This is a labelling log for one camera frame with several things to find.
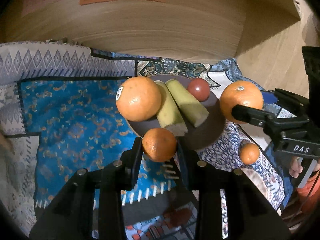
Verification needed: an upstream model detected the wooden headboard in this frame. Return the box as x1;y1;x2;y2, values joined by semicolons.
1;0;300;63

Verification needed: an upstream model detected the green sugarcane piece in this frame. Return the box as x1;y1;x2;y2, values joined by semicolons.
155;80;188;137
165;79;209;128

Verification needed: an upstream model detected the dark red jujube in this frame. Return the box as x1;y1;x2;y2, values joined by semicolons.
163;207;192;227

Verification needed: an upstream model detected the patchwork patterned bedspread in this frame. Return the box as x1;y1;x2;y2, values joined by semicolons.
1;42;293;239

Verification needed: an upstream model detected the red tomato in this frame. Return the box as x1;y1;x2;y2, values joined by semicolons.
187;78;210;102

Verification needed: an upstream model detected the small tangerine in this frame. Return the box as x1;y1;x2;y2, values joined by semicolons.
239;143;260;165
142;128;177;163

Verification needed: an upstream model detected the person's right hand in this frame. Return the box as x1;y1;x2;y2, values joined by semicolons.
288;155;320;179

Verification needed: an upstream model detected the dark brown plate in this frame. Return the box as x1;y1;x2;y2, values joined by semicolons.
126;74;227;151

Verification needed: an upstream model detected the large orange with sticker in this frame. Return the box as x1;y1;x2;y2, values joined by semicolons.
116;76;162;121

